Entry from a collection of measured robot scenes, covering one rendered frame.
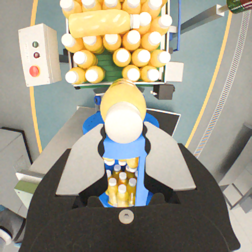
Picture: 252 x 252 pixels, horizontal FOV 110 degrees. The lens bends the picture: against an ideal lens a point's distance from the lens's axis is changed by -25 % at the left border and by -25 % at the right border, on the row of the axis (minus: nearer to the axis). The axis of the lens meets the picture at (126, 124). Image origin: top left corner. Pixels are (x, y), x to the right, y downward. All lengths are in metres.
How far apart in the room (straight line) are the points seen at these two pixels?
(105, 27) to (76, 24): 0.08
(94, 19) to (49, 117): 1.65
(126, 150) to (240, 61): 2.29
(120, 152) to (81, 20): 0.37
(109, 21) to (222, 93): 2.04
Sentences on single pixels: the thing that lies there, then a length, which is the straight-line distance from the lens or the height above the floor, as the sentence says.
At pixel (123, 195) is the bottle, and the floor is 1.17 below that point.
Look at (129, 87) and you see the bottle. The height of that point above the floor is 1.34.
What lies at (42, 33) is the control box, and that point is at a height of 1.10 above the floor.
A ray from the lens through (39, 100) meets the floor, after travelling 1.88.
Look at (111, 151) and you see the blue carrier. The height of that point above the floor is 1.23.
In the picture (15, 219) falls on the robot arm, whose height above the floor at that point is 1.35.
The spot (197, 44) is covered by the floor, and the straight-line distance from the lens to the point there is 1.85.
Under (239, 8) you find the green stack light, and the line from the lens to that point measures 0.52.
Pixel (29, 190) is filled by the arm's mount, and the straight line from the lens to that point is 0.75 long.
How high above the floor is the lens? 1.50
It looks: 64 degrees down
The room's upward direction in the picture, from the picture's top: 170 degrees clockwise
